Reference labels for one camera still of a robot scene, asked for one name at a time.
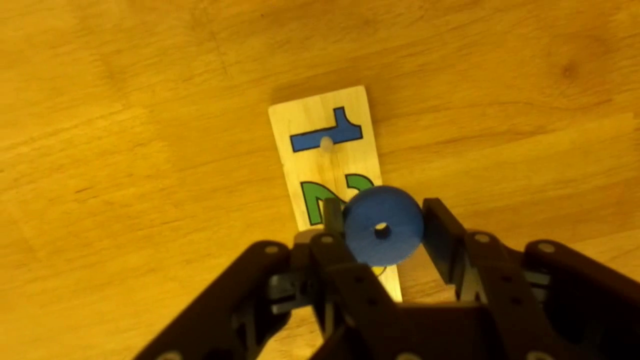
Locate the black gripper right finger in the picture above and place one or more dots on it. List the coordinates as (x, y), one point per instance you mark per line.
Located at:
(543, 303)

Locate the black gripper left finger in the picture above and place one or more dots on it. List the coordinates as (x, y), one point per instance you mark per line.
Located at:
(255, 297)

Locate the wooden number peg board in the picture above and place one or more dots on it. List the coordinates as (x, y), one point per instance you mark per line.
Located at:
(327, 151)

